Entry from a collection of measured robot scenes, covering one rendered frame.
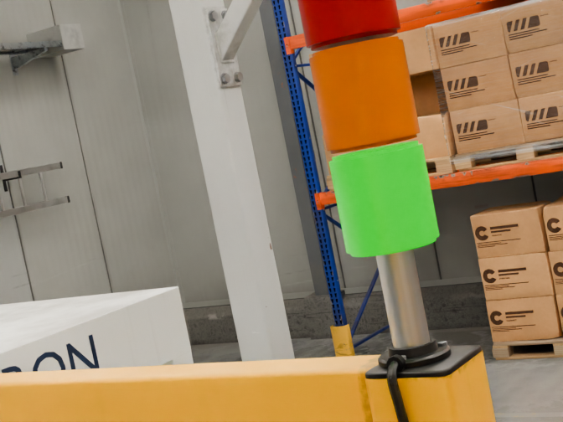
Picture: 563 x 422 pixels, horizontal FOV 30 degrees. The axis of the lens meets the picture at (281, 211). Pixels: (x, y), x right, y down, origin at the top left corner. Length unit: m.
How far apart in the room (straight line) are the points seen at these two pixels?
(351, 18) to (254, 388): 0.22
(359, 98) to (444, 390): 0.15
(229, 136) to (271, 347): 0.64
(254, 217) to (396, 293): 2.58
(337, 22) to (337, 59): 0.02
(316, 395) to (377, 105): 0.17
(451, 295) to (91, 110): 4.31
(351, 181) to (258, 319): 2.61
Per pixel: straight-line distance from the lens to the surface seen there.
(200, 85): 3.12
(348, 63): 0.53
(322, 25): 0.54
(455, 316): 10.38
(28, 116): 10.89
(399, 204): 0.53
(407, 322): 0.56
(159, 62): 11.96
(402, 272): 0.55
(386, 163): 0.53
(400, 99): 0.54
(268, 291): 3.15
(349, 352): 9.50
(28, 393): 0.74
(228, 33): 3.09
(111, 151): 11.67
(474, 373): 0.57
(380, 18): 0.54
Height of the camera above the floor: 2.23
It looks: 4 degrees down
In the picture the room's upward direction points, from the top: 11 degrees counter-clockwise
